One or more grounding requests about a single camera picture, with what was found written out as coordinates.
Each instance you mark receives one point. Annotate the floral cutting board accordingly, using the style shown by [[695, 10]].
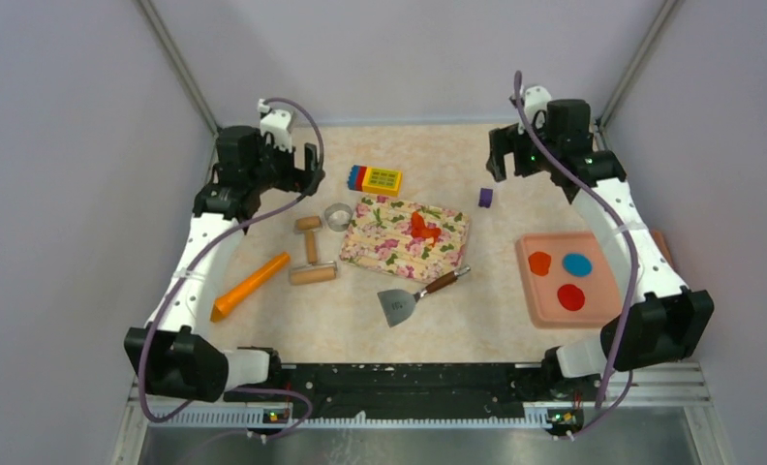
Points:
[[379, 239]]

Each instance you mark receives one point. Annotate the metal dough scraper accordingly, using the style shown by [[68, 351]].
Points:
[[398, 305]]

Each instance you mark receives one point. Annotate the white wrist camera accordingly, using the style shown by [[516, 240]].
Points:
[[275, 126], [533, 101]]

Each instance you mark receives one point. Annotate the metal ring cutter purple handle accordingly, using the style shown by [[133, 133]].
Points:
[[338, 217]]

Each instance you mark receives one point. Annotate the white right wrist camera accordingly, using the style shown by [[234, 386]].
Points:
[[533, 101]]

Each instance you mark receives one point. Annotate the red dough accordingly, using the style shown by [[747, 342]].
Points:
[[420, 229]]

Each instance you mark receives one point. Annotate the orange plastic knife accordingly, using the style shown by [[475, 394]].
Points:
[[227, 302]]

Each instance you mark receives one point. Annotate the blue dough disc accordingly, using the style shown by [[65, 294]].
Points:
[[577, 265]]

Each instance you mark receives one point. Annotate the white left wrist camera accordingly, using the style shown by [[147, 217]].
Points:
[[275, 126]]

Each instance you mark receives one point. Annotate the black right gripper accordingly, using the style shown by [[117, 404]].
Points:
[[500, 156]]

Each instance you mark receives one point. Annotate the pink plastic tray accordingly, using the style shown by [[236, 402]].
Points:
[[603, 296]]

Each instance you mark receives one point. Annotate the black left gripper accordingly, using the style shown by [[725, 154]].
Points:
[[308, 177]]

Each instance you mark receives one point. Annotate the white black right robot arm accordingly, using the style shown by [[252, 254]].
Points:
[[662, 319]]

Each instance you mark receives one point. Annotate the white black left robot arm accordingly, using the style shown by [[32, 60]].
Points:
[[170, 353]]

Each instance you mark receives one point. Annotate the purple cube handle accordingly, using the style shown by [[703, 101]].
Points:
[[485, 197]]

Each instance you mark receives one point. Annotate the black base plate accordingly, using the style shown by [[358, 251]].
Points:
[[417, 391]]

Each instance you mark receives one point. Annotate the wooden dough roller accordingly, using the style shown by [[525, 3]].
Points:
[[314, 270]]

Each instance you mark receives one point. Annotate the colourful toy brick block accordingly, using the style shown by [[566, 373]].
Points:
[[373, 180]]

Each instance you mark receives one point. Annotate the cut red dough disc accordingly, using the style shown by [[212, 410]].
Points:
[[539, 263]]

